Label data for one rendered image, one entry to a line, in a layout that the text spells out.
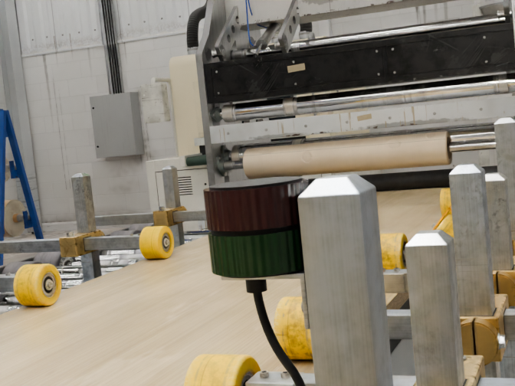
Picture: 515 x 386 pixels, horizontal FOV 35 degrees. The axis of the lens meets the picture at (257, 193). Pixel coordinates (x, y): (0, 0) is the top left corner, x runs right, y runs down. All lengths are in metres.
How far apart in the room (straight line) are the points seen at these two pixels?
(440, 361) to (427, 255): 0.09
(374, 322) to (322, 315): 0.03
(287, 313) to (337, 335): 0.59
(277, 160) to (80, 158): 8.19
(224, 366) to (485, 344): 0.29
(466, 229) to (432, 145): 2.10
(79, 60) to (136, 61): 0.86
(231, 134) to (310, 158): 0.34
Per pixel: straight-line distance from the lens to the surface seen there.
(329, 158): 3.12
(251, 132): 3.21
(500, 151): 1.42
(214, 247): 0.46
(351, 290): 0.44
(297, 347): 1.03
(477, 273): 0.94
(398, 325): 1.01
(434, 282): 0.69
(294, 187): 0.44
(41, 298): 1.60
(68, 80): 11.30
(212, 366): 0.82
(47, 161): 11.56
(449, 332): 0.70
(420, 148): 3.03
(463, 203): 0.93
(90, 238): 2.10
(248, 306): 1.40
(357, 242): 0.43
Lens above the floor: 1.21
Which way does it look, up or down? 5 degrees down
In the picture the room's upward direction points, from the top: 6 degrees counter-clockwise
